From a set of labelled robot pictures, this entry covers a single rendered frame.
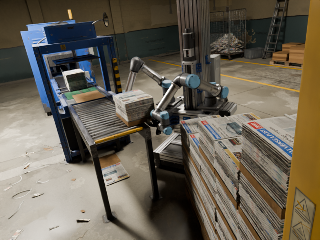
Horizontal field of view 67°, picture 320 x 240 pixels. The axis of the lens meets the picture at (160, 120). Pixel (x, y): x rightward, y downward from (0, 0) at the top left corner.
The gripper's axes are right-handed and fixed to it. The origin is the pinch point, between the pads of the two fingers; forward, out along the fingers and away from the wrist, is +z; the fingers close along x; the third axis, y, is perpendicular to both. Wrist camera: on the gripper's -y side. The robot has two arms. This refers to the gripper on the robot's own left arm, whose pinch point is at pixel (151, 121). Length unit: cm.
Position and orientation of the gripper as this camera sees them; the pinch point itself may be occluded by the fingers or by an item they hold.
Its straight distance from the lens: 234.3
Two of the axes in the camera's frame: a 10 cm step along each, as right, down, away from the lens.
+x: -8.8, 2.7, -3.9
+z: -4.5, -3.0, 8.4
